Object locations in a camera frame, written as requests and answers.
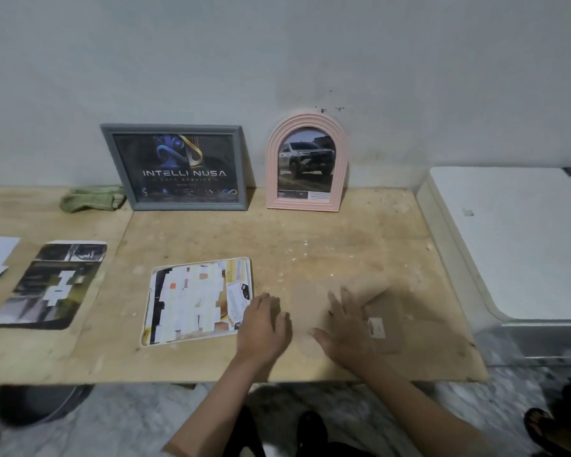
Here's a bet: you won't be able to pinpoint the person's left hand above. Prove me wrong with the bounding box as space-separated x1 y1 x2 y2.
236 292 294 368

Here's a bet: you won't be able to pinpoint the person's right hand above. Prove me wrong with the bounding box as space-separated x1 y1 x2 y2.
310 286 379 374

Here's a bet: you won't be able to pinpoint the brown arched frame backing board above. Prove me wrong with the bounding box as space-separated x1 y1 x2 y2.
290 276 406 360

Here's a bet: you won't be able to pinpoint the person's right forearm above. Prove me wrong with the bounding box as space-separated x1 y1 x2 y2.
354 364 498 457

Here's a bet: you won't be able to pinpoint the person's left forearm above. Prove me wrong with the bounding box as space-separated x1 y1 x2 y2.
163 359 273 457

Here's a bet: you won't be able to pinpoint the arched print with white notes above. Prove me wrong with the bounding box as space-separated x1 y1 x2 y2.
140 257 254 348

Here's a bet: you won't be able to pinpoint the person's black trousers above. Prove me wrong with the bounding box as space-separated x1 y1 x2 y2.
235 405 379 457

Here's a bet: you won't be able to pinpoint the white chest appliance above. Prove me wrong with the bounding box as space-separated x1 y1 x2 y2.
416 167 571 368

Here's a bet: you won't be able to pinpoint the green folded cloth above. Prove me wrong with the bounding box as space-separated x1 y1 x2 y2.
59 186 127 214

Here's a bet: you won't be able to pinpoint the dark arched photo print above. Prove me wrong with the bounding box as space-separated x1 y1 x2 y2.
0 241 108 331

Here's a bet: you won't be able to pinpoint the person's sandalled foot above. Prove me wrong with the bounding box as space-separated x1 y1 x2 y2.
523 407 571 457

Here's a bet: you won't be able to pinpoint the black round stool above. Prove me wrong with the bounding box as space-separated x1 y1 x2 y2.
0 385 95 428

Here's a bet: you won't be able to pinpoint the pink arched picture frame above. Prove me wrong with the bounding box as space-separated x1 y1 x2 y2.
266 112 349 213

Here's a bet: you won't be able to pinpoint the grey rectangular picture frame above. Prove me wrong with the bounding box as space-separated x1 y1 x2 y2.
100 123 249 212

